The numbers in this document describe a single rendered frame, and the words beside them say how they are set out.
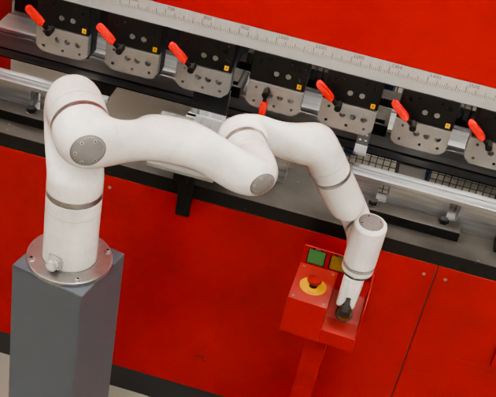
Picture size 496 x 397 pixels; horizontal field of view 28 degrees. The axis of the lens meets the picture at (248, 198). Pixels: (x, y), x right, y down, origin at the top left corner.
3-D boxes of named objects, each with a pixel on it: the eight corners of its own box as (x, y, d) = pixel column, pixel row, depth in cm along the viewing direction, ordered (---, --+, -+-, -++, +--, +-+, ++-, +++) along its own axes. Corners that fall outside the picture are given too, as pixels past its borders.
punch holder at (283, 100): (244, 104, 267) (253, 50, 257) (251, 90, 274) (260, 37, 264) (297, 118, 265) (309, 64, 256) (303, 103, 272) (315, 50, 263)
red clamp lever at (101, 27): (98, 24, 259) (123, 53, 262) (103, 18, 262) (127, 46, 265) (93, 28, 260) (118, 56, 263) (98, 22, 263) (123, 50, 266)
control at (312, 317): (279, 329, 263) (291, 279, 252) (293, 293, 276) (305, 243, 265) (351, 352, 260) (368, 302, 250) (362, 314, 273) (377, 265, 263)
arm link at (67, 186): (49, 211, 203) (54, 113, 189) (38, 159, 217) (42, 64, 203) (107, 208, 207) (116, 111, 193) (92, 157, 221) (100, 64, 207)
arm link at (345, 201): (303, 148, 236) (342, 228, 257) (317, 192, 225) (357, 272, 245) (338, 134, 235) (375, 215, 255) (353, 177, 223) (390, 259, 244)
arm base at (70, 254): (82, 299, 211) (87, 231, 200) (8, 265, 216) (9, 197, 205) (127, 253, 225) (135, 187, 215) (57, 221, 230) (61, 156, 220)
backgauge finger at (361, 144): (337, 153, 277) (341, 138, 274) (350, 109, 298) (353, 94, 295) (379, 164, 276) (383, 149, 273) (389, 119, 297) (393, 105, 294)
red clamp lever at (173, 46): (170, 43, 257) (194, 72, 260) (175, 37, 260) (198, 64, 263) (165, 46, 258) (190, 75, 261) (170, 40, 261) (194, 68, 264)
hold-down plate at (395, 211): (350, 213, 273) (353, 205, 272) (353, 202, 278) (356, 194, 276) (457, 242, 271) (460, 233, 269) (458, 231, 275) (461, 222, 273)
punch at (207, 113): (190, 113, 277) (194, 84, 271) (192, 110, 278) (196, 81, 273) (224, 123, 276) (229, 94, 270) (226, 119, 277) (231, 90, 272)
